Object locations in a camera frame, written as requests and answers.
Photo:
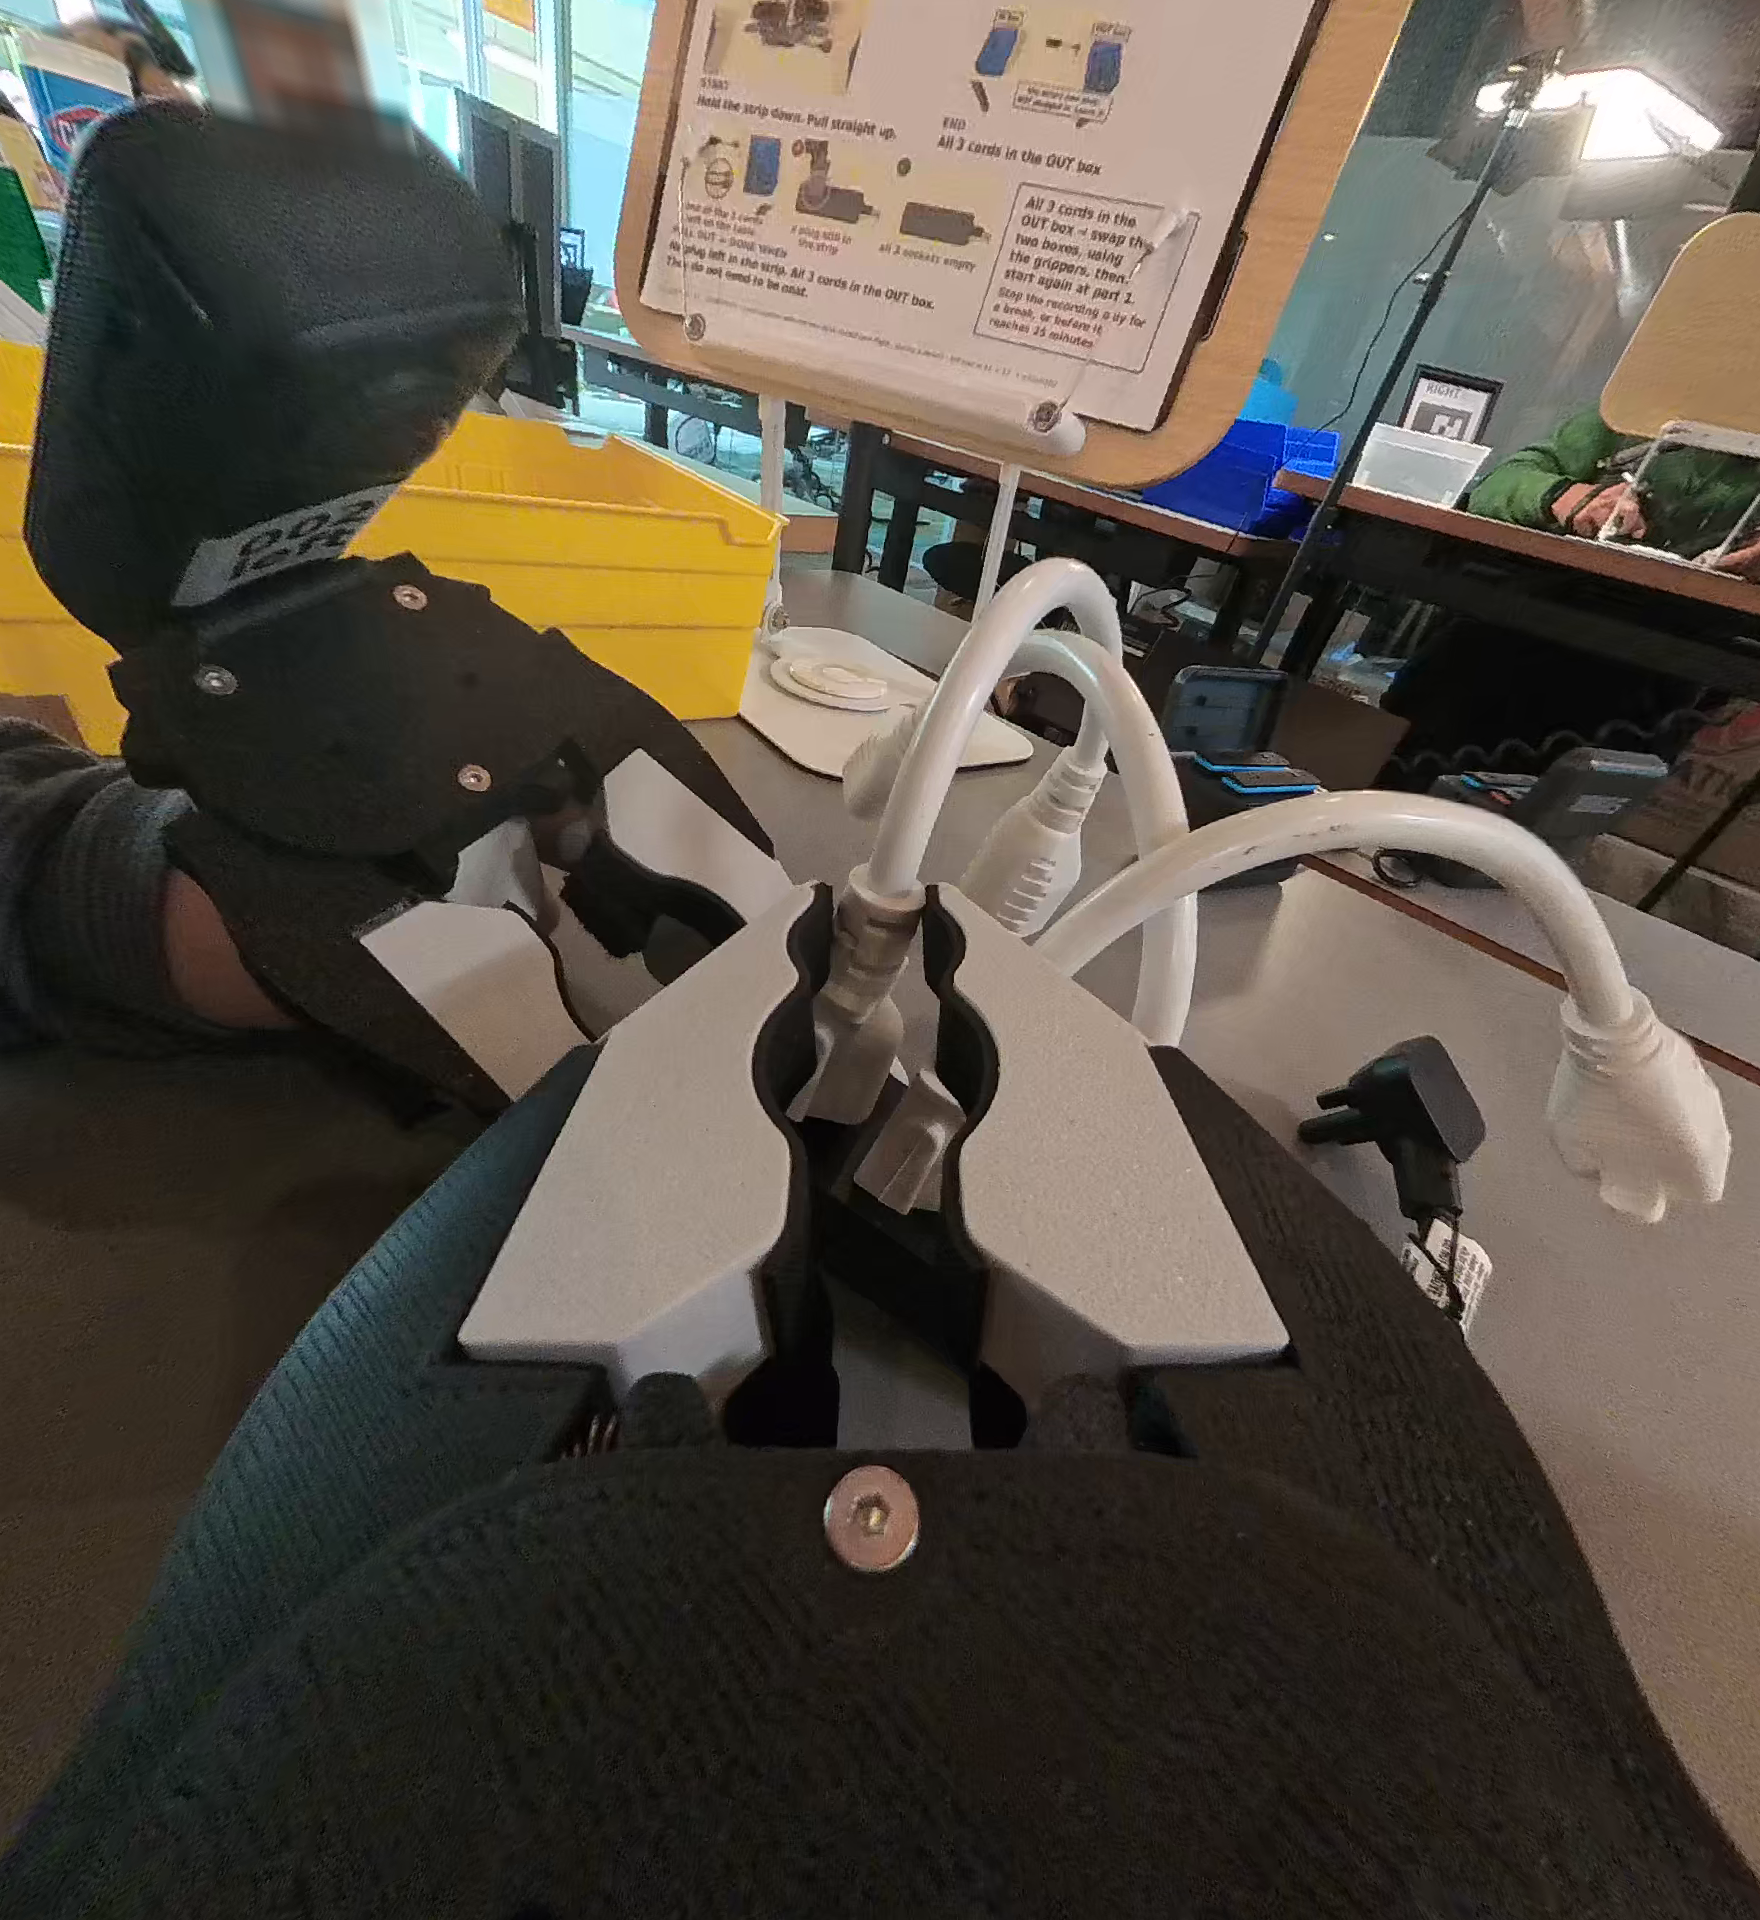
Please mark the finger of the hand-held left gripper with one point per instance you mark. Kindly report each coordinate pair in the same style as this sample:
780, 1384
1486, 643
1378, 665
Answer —
474, 976
700, 841

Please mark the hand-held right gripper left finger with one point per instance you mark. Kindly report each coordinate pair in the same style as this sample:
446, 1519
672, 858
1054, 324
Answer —
626, 1186

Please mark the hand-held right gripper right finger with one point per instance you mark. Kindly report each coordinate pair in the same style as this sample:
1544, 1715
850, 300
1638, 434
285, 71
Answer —
1120, 1201

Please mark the black power strip plug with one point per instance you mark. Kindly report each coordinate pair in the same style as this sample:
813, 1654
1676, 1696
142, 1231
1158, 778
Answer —
1405, 1104

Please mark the black computer monitor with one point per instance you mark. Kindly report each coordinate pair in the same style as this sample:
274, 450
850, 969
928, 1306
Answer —
514, 195

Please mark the yellow plastic bin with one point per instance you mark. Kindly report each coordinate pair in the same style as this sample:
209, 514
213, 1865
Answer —
596, 572

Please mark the black battery charger case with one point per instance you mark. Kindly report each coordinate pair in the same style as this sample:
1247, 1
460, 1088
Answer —
1247, 841
1226, 713

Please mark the dark grey device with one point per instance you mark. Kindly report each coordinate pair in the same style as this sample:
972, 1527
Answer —
1584, 789

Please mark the printed instruction sheet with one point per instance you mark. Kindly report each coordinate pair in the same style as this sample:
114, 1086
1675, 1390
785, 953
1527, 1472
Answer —
894, 226

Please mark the stack of blue bins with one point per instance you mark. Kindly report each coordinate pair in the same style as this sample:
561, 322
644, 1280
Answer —
1240, 466

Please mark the instruction sheet on wooden board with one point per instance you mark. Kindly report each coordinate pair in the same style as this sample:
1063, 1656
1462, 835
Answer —
1270, 375

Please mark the cardboard box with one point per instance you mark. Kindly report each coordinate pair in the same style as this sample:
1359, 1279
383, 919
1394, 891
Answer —
1750, 795

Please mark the brown work table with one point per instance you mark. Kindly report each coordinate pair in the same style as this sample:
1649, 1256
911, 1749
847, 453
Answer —
1571, 579

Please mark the white storage box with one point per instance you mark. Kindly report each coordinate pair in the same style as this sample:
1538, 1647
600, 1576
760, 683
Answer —
1418, 467

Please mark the black framed marker sign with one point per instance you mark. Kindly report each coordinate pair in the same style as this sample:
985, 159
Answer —
1451, 412

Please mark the studio light on stand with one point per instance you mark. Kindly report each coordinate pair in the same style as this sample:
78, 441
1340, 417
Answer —
1480, 144

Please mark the small wooden board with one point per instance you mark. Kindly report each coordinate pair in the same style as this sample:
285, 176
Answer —
1733, 331

